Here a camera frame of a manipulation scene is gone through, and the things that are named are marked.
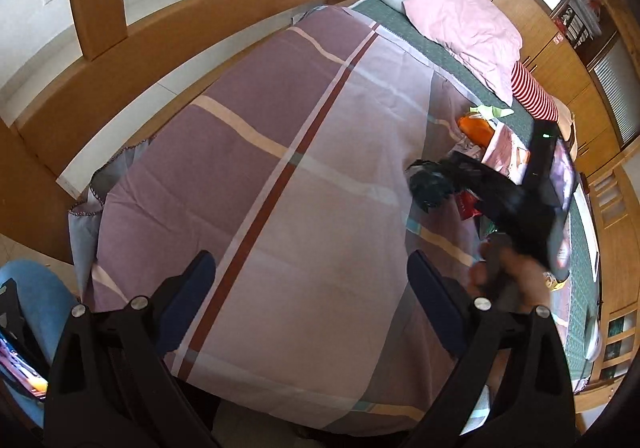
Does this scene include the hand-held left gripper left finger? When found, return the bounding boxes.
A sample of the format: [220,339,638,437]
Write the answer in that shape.
[44,250,218,448]

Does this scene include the pink printed packet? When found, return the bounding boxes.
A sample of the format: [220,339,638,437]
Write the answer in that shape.
[480,125,531,179]

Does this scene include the grey blanket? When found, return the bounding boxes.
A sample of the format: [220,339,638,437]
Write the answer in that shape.
[67,138,156,289]

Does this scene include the red striped stuffed doll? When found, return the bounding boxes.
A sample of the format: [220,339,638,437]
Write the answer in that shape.
[510,60,578,163]

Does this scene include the white rectangular frame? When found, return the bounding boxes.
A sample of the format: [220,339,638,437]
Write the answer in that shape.
[572,188,601,279]

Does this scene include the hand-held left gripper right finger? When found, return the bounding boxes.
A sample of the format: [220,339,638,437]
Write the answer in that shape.
[406,250,581,448]

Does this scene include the person's leg in jeans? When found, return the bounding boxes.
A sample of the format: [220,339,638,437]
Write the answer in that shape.
[0,259,81,429]

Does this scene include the white massage pillow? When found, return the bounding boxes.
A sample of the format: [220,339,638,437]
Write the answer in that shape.
[582,298,603,364]

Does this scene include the wooden wall cabinets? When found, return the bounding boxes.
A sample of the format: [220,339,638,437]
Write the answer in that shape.
[425,0,626,173]

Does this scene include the person's right hand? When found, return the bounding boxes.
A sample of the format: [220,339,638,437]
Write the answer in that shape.
[467,250,551,313]

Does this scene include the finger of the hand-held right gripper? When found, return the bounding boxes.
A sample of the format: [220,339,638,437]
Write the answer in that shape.
[447,152,506,183]

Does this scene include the wooden bed frame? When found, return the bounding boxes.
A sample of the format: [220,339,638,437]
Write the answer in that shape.
[0,0,636,414]

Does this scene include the bundle of plastic bags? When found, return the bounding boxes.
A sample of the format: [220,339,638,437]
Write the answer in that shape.
[552,0,608,48]

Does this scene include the dark wrapper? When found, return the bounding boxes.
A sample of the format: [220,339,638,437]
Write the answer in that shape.
[406,159,458,217]

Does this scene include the red packet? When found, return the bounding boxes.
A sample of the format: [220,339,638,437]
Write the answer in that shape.
[455,193,483,219]

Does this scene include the pink pillow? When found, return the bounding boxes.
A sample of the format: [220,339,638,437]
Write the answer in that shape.
[402,0,523,106]

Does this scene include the purple plaid bed sheet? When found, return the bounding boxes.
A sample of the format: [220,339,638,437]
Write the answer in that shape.
[90,5,493,431]

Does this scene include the green crumpled wrapper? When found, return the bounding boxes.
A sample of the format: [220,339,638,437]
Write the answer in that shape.
[470,102,515,119]

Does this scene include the orange packet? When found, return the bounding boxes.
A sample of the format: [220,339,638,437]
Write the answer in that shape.
[457,114,496,147]

